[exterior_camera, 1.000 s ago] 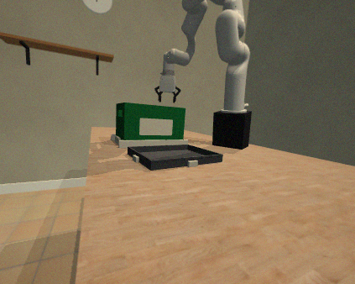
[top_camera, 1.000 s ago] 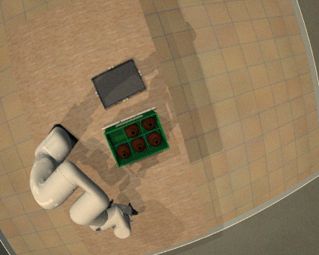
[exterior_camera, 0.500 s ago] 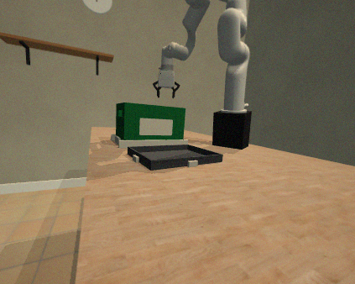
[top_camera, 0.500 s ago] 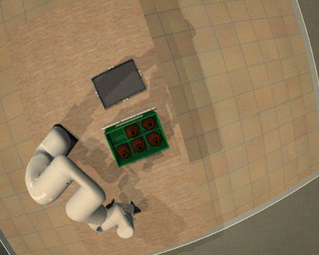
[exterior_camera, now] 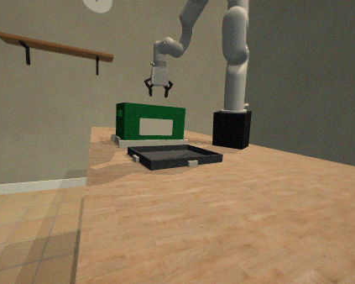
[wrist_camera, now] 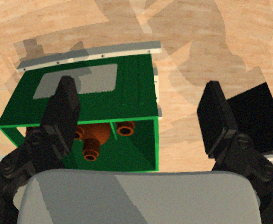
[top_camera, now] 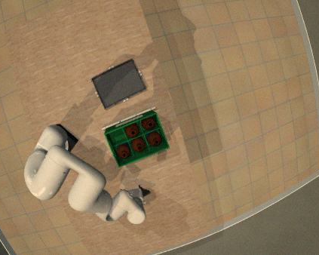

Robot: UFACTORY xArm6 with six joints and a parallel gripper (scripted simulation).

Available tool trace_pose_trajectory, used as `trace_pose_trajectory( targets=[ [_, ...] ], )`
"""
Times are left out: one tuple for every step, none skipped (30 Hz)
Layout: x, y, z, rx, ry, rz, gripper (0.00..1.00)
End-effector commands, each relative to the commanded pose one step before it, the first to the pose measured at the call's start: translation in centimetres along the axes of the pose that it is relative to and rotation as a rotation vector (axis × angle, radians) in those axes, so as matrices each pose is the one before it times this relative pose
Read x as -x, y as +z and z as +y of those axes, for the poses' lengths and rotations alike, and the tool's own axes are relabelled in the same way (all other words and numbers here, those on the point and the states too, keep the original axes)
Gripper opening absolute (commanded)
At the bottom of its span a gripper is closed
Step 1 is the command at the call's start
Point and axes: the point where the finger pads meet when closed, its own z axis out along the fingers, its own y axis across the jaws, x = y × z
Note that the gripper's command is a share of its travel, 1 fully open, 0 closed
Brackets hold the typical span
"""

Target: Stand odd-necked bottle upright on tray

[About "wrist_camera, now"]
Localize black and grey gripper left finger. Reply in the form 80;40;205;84
0;76;81;224

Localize dark green crate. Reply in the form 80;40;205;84
0;53;159;172

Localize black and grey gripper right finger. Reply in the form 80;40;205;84
197;81;273;224

